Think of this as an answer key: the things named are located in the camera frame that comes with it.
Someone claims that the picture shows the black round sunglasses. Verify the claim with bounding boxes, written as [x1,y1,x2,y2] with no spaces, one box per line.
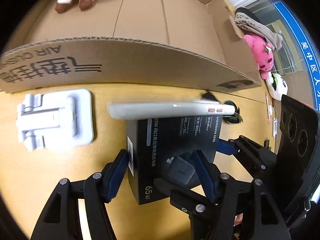
[201,90,243,124]

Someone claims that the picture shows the black charger box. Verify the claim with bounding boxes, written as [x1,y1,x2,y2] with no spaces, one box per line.
[126,115,222,205]

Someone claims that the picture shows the white folding phone stand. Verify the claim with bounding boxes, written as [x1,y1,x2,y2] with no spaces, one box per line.
[16,89,94,152]

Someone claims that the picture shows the clear white phone case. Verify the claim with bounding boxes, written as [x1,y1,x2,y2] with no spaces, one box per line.
[107,100,222,120]

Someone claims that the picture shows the brown cardboard box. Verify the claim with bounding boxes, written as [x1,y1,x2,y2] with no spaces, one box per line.
[1,0,262,93]

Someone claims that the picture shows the pink pen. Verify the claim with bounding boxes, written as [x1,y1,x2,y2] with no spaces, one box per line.
[265,93,273,124]

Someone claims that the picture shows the white panda plush toy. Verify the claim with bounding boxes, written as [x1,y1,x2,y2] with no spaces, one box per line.
[265,72,288,101]

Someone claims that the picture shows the pink plush toy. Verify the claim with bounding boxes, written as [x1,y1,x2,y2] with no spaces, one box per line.
[242,33,274,80]

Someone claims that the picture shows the grey black folded cloth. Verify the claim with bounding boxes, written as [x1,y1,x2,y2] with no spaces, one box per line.
[234,7,283,51]

